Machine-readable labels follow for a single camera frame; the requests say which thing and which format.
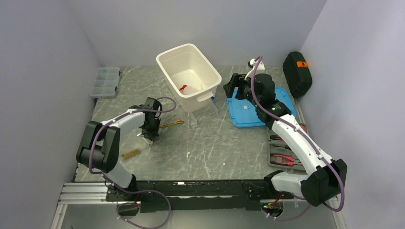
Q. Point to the clear test tube rack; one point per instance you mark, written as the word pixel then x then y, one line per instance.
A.
pixel 202 114

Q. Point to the white plastic bin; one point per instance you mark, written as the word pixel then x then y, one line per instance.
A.
pixel 186 64

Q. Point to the grey tool set tray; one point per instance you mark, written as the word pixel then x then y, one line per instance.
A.
pixel 276 145

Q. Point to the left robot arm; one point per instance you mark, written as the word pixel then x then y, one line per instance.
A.
pixel 100 143

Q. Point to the clear compartment organizer box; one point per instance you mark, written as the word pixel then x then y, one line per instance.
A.
pixel 106 82

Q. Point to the brown test tube brush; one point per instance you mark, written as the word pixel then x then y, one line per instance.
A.
pixel 130 154

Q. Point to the black tool case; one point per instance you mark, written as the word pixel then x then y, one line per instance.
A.
pixel 297 73

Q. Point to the blue plastic tray lid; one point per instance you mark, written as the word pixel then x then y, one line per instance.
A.
pixel 243 113

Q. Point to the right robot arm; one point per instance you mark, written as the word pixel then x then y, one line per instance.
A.
pixel 325 176

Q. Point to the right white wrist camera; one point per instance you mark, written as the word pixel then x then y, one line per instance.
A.
pixel 256 68

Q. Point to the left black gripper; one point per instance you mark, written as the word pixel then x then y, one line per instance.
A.
pixel 153 135

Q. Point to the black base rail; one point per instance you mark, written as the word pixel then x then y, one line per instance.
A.
pixel 248 194

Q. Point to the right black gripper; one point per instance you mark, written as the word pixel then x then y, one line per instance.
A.
pixel 236 81

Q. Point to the red pliers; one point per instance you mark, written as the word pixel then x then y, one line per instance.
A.
pixel 284 160

